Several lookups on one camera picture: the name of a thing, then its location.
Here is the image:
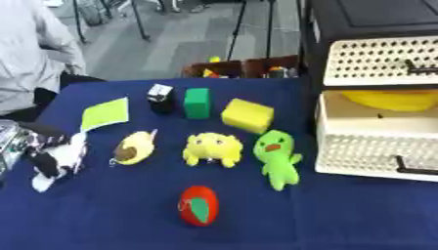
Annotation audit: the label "black handle of open drawer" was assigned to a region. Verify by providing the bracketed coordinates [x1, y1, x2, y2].
[393, 154, 438, 177]

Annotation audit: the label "black tripod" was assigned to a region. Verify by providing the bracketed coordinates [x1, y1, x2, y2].
[226, 0, 278, 63]

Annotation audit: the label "yellow-green flat sheet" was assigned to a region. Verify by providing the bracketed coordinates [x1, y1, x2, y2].
[78, 96, 132, 133]

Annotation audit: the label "closed pale pierced drawer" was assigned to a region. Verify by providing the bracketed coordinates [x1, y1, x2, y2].
[322, 35, 438, 88]

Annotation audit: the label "black cabinet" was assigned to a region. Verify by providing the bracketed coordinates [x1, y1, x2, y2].
[299, 0, 438, 133]

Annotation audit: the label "open pale pierced drawer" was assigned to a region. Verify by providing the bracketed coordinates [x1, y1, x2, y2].
[313, 89, 438, 183]

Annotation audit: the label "green rectangular block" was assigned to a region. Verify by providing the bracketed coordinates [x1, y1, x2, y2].
[181, 87, 212, 119]

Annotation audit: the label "avocado soft toy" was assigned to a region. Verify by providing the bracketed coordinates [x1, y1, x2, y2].
[108, 128, 159, 167]

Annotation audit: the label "person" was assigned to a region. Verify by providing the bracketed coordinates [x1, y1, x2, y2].
[0, 0, 109, 123]

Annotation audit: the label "black handle of closed drawer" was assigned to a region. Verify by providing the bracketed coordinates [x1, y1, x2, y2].
[404, 59, 438, 75]

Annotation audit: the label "yellow frog soft toy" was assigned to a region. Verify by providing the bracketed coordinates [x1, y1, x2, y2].
[181, 131, 245, 169]

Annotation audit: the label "brown box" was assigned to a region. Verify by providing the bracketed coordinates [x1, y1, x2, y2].
[181, 60, 245, 79]
[242, 54, 301, 79]

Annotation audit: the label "yellow sponge block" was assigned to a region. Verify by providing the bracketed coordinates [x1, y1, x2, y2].
[219, 98, 276, 135]

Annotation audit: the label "green duck soft toy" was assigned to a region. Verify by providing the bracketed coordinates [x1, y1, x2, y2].
[251, 129, 305, 192]

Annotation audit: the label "black chair legs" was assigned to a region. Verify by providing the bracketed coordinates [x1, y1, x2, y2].
[69, 0, 154, 45]

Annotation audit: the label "black and white cube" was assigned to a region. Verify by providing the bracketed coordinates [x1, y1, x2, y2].
[145, 83, 178, 115]

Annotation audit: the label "red tomato soft toy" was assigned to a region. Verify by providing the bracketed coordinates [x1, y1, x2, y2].
[178, 185, 221, 228]

